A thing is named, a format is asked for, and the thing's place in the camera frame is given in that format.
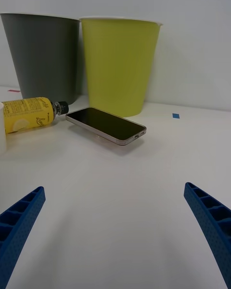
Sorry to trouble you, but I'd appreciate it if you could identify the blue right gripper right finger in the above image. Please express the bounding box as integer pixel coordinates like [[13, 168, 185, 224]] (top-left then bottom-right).
[[183, 182, 231, 289]]

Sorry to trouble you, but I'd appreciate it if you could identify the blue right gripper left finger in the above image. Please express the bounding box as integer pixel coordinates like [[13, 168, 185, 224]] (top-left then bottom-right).
[[0, 185, 46, 289]]

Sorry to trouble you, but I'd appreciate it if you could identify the small white paper cup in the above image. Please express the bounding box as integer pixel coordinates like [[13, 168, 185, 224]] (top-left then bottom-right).
[[0, 102, 7, 155]]

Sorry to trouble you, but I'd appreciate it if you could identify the yellow label plastic bottle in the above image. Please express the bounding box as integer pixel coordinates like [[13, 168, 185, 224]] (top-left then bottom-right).
[[1, 96, 69, 134]]

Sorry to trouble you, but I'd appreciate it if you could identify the black smartphone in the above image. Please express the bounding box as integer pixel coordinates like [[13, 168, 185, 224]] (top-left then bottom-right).
[[65, 106, 147, 146]]

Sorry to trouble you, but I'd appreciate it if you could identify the grey plastic waste bin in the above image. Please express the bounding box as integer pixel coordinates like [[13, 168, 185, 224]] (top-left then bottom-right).
[[0, 13, 81, 105]]

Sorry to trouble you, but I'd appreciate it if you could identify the yellow-green plastic waste bin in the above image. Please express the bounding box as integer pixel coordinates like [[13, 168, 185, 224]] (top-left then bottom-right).
[[78, 16, 164, 118]]

